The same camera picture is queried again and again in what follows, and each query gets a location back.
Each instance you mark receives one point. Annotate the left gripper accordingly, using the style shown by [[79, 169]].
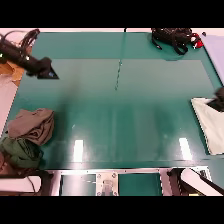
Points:
[[40, 66]]

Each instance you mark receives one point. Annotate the cream white garment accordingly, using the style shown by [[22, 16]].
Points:
[[211, 128]]

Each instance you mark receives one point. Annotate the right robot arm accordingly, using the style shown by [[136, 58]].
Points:
[[199, 181]]

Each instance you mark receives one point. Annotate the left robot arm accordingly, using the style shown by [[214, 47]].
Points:
[[12, 51]]

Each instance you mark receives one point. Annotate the grey-brown garment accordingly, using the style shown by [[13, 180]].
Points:
[[33, 126]]

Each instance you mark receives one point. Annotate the dark green garment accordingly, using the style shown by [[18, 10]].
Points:
[[20, 151]]

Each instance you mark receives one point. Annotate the red garment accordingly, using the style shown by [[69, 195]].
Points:
[[197, 41]]

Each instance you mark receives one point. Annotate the silver frame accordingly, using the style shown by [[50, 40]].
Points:
[[106, 181]]

